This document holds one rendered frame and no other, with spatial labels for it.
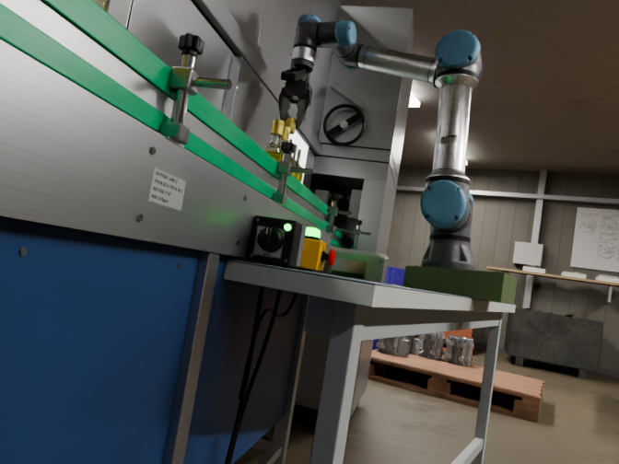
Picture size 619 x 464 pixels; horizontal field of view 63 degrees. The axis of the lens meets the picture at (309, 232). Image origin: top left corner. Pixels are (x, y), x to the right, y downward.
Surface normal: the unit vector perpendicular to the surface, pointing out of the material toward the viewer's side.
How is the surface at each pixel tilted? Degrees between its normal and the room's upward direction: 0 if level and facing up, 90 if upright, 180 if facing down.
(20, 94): 90
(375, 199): 90
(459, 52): 82
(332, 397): 90
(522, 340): 90
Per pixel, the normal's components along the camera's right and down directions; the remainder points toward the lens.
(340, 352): -0.48, -0.14
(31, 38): 0.96, 0.14
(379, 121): -0.22, -0.11
